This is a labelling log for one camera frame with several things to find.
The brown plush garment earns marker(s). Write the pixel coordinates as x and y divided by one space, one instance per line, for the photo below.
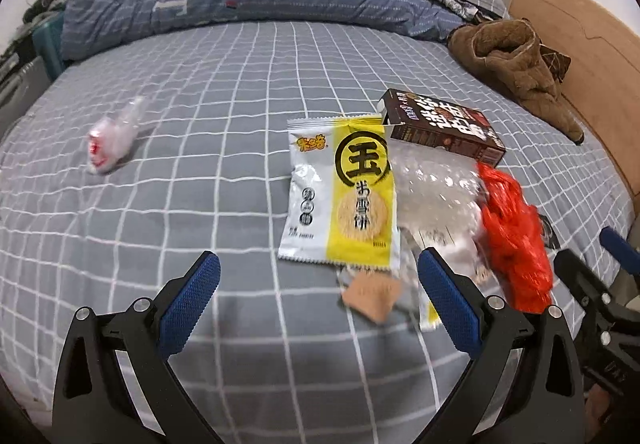
515 58

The wooden headboard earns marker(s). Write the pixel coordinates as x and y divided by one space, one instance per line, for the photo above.
600 48

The grey case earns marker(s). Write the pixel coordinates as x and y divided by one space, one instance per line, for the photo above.
20 78

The yellow white snack packet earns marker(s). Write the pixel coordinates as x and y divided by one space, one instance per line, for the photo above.
360 194

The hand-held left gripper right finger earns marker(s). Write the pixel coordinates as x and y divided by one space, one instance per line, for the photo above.
445 294

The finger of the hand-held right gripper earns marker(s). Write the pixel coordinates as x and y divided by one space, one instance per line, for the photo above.
614 240
580 276

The dark brown cardboard box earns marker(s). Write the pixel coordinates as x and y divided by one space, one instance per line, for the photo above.
440 123

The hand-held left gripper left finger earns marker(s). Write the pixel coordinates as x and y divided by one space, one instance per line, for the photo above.
192 296

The teal storage box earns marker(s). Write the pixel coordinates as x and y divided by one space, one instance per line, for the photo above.
50 48

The grey checked bed sheet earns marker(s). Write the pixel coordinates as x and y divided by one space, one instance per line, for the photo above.
200 88

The clear bubble wrap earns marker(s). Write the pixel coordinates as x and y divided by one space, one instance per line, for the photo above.
435 194

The clear plastic bag red print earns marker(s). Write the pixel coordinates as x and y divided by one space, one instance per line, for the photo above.
107 138

